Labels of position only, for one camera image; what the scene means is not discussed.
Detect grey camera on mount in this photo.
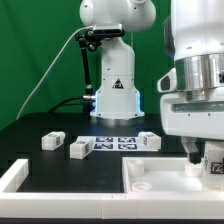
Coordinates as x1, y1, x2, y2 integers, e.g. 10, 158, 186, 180
93, 24, 125, 37

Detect white square tabletop part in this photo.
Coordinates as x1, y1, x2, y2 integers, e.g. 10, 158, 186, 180
122, 157, 202, 192

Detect black cables at base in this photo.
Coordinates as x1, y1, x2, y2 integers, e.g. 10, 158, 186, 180
48, 96, 91, 114

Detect white camera cable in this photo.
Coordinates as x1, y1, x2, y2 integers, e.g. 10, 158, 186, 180
15, 25, 95, 120

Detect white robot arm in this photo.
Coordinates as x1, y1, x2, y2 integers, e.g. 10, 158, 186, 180
80, 0, 224, 163

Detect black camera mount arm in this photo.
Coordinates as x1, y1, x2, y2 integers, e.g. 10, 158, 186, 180
75, 33, 101, 113

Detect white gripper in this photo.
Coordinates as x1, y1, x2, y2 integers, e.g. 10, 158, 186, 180
160, 87, 224, 164

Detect tag marker sheet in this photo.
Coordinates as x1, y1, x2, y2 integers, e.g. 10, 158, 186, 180
75, 134, 159, 152

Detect white U-shaped fence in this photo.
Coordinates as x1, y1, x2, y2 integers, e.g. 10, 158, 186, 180
0, 159, 224, 219

